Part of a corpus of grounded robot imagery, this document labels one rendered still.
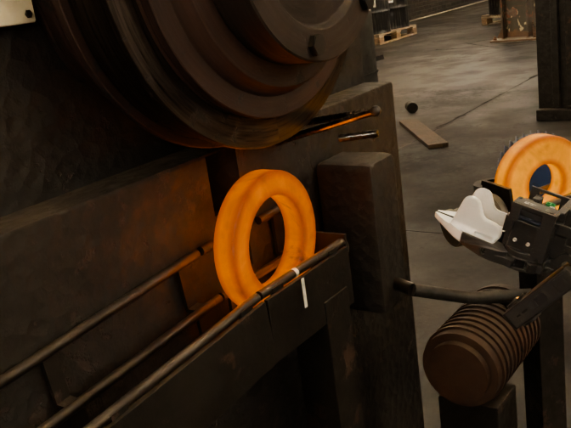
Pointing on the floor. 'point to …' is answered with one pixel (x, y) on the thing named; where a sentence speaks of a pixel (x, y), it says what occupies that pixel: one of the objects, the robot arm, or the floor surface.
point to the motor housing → (477, 364)
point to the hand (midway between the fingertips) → (443, 222)
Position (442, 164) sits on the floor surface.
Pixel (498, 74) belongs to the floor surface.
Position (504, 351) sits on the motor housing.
